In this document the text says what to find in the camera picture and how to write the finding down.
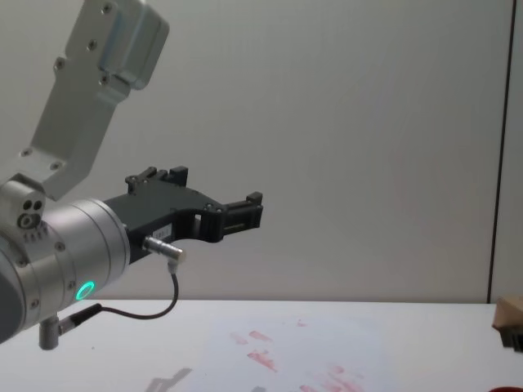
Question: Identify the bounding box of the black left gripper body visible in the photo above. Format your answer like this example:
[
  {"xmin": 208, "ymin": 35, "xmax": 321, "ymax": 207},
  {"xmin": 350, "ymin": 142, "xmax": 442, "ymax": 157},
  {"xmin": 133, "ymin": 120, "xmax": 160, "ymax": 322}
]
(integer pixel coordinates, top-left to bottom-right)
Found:
[{"xmin": 103, "ymin": 181, "xmax": 224, "ymax": 265}]

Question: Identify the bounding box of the white table cloth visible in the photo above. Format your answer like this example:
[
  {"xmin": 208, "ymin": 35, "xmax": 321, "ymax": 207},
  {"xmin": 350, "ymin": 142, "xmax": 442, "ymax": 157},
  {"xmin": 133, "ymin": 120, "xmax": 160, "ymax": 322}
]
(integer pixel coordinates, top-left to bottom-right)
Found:
[{"xmin": 0, "ymin": 300, "xmax": 523, "ymax": 392}]

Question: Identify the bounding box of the brown cardboard box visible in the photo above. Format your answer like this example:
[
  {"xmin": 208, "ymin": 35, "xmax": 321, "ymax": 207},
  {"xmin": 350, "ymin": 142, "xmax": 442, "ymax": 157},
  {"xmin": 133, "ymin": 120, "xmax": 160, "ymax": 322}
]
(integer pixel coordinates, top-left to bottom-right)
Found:
[{"xmin": 491, "ymin": 294, "xmax": 523, "ymax": 351}]

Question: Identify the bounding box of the thin dark gripper cable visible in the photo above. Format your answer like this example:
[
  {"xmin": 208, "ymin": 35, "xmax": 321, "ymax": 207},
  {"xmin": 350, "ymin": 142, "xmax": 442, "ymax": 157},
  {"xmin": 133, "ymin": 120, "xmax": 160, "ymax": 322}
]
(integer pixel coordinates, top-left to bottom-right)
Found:
[{"xmin": 38, "ymin": 235, "xmax": 190, "ymax": 351}]

